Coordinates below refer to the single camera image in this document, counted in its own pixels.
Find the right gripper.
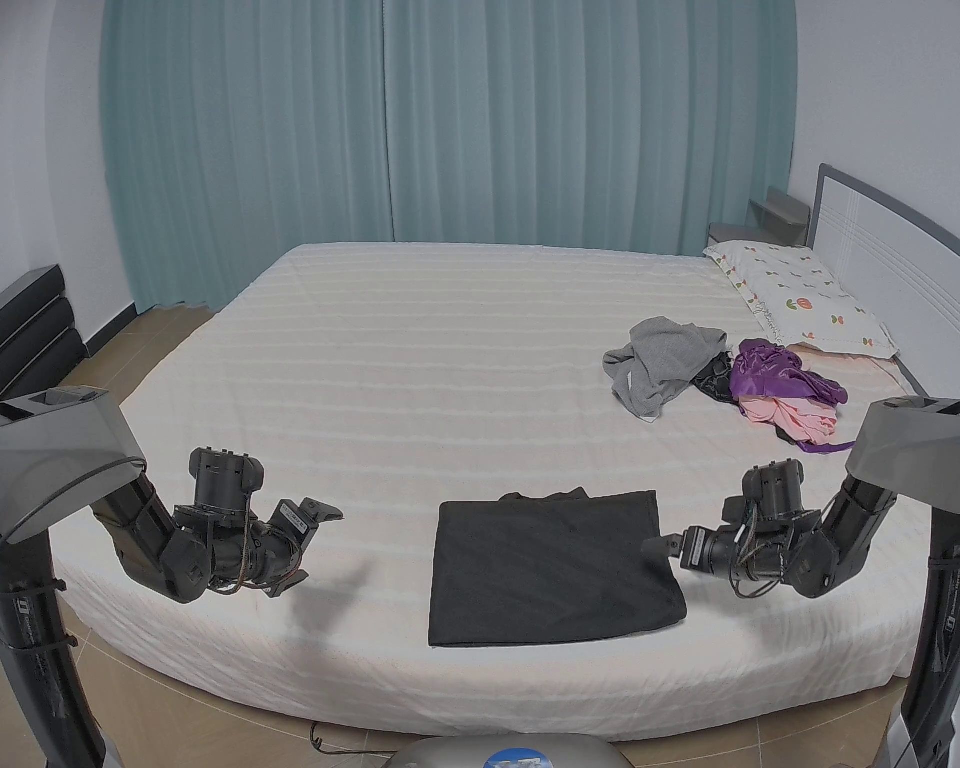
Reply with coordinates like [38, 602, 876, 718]
[643, 525, 740, 580]

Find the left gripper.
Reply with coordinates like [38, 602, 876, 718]
[247, 496, 345, 599]

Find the black T-shirt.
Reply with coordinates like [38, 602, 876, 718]
[427, 487, 689, 650]

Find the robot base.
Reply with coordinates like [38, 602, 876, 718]
[382, 735, 624, 768]

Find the bed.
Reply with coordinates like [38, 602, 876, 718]
[52, 163, 960, 740]

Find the black shiny garment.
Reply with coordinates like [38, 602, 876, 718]
[691, 352, 740, 406]

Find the pink garment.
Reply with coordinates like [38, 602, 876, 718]
[738, 396, 837, 444]

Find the grey garment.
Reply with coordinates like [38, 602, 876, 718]
[603, 316, 729, 421]

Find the purple garment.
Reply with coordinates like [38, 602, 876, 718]
[729, 337, 856, 456]

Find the white printed pillow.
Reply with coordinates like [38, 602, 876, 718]
[705, 240, 900, 355]

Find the black chest of drawers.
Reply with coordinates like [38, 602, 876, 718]
[0, 264, 87, 399]

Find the grey bedside table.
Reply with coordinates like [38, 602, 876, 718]
[707, 187, 811, 245]

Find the blue-green curtain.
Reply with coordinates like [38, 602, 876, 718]
[101, 0, 395, 309]
[382, 0, 798, 256]

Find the black cable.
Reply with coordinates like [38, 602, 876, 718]
[731, 566, 785, 601]
[217, 555, 303, 597]
[309, 721, 399, 757]
[0, 457, 147, 549]

